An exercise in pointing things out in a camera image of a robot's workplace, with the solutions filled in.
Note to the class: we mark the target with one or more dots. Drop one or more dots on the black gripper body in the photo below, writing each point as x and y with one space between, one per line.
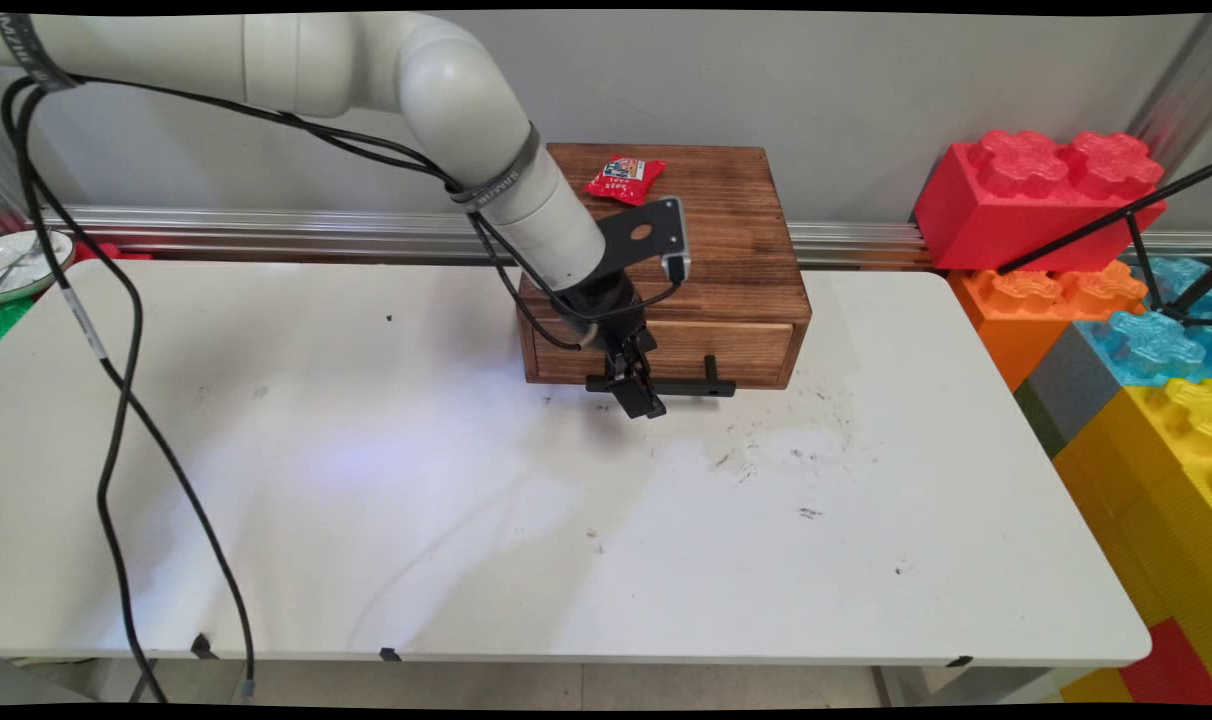
606 310

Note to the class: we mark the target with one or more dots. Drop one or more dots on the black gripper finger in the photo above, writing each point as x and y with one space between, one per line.
648 385
621 378

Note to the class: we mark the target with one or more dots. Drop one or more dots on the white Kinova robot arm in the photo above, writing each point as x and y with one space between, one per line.
366 60

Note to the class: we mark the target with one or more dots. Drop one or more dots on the red snack packet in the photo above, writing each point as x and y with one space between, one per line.
626 180

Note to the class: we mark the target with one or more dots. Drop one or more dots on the brown wooden drawer cabinet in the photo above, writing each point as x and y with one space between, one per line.
746 250

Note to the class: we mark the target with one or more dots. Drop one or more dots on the big orange toy block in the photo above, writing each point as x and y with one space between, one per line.
1026 305

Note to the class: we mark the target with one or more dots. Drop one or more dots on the big red toy block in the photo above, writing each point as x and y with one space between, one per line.
1026 200

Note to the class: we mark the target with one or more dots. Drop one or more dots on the small red object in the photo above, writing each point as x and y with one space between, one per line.
101 250

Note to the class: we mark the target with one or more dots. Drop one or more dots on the big blue toy block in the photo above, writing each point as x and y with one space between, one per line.
1156 345

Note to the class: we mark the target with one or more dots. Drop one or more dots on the big yellow toy block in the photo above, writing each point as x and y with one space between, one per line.
1156 470

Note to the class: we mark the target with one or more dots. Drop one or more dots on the black tripod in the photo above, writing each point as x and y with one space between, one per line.
1146 240

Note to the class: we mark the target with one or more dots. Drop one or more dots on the white plate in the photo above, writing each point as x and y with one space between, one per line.
21 270

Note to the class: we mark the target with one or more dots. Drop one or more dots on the green mat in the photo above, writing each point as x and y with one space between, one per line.
8 318

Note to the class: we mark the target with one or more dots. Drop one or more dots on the upright aluminium profile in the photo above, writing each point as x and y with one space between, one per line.
1181 95

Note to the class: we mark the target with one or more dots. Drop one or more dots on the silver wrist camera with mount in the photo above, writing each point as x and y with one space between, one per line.
651 235

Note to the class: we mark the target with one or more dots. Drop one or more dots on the aluminium rail along wall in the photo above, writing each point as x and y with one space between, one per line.
846 240

